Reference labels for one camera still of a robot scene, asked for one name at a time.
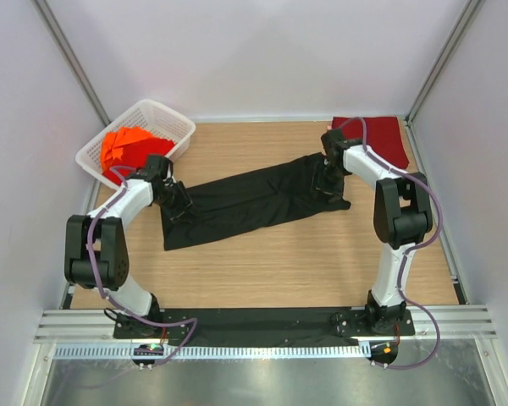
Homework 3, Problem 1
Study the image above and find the red t-shirt in basket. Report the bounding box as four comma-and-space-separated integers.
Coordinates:
102, 138, 175, 186

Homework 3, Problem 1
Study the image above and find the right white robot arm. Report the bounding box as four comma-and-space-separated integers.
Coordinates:
312, 129, 433, 335

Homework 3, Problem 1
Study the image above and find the orange t-shirt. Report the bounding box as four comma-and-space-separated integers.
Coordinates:
100, 127, 153, 167

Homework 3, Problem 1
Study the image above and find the aluminium frame rail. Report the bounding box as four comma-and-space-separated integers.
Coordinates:
34, 304, 497, 343

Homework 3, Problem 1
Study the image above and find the white slotted cable duct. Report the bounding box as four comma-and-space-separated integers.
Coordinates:
53, 342, 371, 360

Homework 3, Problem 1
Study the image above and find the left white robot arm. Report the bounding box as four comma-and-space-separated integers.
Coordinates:
64, 155, 192, 338

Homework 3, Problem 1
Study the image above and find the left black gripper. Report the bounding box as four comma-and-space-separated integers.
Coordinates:
155, 181, 200, 224

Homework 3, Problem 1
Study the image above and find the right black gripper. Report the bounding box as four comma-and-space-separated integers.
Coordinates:
311, 161, 347, 204

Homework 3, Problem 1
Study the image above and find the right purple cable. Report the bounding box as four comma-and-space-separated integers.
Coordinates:
340, 117, 445, 370

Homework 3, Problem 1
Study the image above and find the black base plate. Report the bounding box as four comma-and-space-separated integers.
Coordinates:
104, 307, 415, 348

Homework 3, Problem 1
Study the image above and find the folded dark red t-shirt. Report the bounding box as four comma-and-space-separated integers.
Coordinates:
330, 116, 410, 170

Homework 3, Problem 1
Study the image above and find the purple cable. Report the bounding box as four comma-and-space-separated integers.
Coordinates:
340, 117, 445, 370
74, 165, 198, 388

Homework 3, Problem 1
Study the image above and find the black t-shirt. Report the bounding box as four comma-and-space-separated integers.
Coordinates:
161, 153, 351, 251

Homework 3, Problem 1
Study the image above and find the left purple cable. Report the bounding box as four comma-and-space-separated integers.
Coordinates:
74, 165, 198, 388

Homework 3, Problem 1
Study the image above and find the white plastic basket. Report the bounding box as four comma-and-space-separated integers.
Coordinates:
75, 99, 196, 190

